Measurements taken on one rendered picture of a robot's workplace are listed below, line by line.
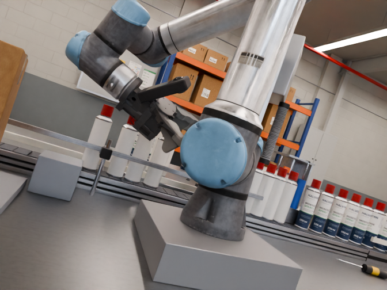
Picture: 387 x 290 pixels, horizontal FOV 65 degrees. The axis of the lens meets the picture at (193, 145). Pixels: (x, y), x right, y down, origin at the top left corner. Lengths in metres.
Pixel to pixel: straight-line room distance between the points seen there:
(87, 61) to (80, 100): 4.73
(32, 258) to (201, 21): 0.58
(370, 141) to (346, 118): 0.88
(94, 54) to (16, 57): 0.18
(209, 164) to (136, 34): 0.35
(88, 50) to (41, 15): 4.96
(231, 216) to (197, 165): 0.18
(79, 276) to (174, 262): 0.15
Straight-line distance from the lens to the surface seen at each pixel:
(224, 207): 0.65
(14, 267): 0.50
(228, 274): 0.59
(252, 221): 1.13
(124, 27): 0.70
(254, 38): 0.57
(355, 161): 7.86
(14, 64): 0.58
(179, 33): 0.77
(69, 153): 1.02
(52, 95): 5.47
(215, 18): 0.76
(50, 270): 0.51
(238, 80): 0.54
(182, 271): 0.56
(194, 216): 0.66
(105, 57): 0.70
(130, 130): 0.96
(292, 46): 1.00
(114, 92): 0.70
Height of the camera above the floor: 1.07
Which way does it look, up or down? 1 degrees down
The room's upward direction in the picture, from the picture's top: 19 degrees clockwise
